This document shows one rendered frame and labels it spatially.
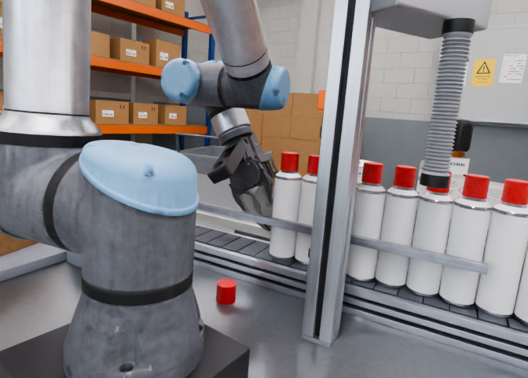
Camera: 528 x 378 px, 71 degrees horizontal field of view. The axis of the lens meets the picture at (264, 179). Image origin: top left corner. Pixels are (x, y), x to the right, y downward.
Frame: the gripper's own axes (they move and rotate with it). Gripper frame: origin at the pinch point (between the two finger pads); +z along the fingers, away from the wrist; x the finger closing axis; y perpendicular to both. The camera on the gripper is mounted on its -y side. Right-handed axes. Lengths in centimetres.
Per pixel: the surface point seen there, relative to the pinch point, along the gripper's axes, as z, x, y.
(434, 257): 13.4, -27.9, -3.8
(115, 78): -238, 307, 292
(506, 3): -112, -127, 441
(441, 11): -17.4, -41.6, -11.9
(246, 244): 2.2, 7.0, 1.2
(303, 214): 0.4, -9.3, -1.5
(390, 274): 14.9, -19.8, -1.6
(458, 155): 4, -35, 58
